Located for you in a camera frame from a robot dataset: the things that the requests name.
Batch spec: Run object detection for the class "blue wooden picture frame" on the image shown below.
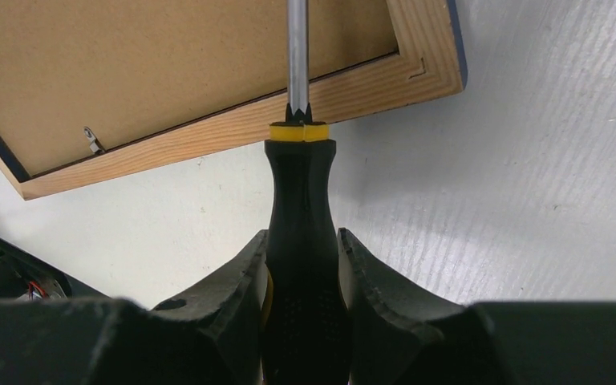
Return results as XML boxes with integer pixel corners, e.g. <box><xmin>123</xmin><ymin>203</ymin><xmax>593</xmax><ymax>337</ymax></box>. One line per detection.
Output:
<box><xmin>0</xmin><ymin>1</ymin><xmax>468</xmax><ymax>200</ymax></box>

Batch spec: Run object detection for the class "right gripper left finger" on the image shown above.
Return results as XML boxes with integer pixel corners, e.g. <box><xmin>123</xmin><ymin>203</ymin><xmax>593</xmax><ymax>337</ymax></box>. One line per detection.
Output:
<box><xmin>0</xmin><ymin>231</ymin><xmax>267</xmax><ymax>384</ymax></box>

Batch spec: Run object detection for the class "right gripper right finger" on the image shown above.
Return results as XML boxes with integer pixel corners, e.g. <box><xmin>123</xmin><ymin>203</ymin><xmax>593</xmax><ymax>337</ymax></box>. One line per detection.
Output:
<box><xmin>338</xmin><ymin>229</ymin><xmax>616</xmax><ymax>384</ymax></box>

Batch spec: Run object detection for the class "black yellow screwdriver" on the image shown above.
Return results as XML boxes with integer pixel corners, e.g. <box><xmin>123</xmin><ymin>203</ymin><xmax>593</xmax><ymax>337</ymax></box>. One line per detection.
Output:
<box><xmin>261</xmin><ymin>1</ymin><xmax>351</xmax><ymax>384</ymax></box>

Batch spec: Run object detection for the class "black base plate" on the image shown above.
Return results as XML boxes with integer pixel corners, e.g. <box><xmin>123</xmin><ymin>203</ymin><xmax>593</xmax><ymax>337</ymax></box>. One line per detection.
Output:
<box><xmin>0</xmin><ymin>238</ymin><xmax>105</xmax><ymax>301</ymax></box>

